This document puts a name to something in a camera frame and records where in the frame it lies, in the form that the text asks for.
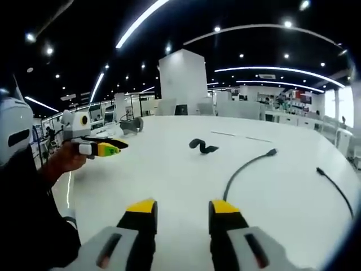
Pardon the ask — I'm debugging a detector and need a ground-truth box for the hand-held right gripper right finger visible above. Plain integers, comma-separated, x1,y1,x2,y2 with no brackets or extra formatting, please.
208,199,301,271

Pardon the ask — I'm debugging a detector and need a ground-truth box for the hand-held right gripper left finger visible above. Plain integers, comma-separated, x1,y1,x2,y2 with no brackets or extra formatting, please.
75,198,159,271

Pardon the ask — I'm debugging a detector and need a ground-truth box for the black charging cable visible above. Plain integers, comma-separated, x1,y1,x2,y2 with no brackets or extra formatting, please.
223,148,355,220

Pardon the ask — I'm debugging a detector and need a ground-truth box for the black Velcro strap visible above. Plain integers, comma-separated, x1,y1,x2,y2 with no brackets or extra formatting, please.
188,138,220,156

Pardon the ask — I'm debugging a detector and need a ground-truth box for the white desk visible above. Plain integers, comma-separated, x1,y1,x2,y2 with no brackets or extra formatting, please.
52,114,361,271

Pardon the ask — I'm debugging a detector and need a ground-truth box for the person's left hand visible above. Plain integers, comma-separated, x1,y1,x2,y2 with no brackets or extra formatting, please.
41,140,89,187

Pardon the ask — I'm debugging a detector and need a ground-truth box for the grey curved object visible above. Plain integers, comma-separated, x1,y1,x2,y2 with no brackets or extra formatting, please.
119,117,145,137

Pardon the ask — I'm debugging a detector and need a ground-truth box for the white worn device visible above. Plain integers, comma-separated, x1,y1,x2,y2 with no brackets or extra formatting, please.
0,89,34,168

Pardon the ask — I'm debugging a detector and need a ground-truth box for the white square pillar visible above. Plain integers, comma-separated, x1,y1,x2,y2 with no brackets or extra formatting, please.
158,48,209,116

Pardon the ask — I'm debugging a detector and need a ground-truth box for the long ceiling light strip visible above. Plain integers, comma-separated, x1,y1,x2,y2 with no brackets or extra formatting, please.
115,0,171,49

